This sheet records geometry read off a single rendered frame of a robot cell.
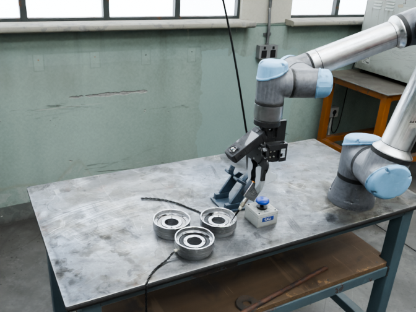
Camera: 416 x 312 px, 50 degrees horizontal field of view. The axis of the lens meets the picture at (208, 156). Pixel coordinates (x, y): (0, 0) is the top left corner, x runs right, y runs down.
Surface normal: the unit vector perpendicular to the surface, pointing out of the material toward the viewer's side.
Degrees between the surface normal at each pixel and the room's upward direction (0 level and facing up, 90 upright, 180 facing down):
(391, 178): 97
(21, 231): 0
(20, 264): 0
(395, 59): 89
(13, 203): 90
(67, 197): 0
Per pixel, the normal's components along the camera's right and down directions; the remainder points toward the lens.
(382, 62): -0.88, 0.15
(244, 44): 0.47, 0.39
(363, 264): 0.05, -0.91
